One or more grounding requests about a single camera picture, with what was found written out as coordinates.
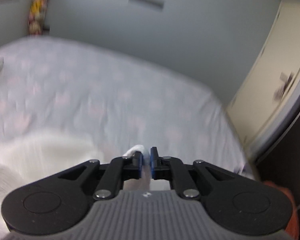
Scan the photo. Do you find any white muslin shirt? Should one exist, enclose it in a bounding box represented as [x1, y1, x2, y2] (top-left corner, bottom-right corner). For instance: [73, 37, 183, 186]
[0, 130, 151, 239]

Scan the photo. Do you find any black door handle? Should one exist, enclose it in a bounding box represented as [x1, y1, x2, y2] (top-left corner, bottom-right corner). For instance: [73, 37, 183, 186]
[274, 72, 294, 101]

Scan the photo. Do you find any plush toy storage tube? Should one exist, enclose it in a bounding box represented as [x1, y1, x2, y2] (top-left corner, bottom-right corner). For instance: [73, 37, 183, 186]
[28, 0, 49, 35]

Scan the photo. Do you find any orange red blanket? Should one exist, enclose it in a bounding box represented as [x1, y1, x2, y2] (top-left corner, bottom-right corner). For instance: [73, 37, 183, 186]
[263, 181, 300, 239]

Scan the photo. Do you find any cream door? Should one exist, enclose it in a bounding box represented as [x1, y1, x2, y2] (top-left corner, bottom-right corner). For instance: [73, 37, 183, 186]
[226, 0, 300, 155]

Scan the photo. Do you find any polka dot bed sheet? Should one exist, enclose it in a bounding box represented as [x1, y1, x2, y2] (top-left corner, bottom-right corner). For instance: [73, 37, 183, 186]
[0, 36, 250, 174]

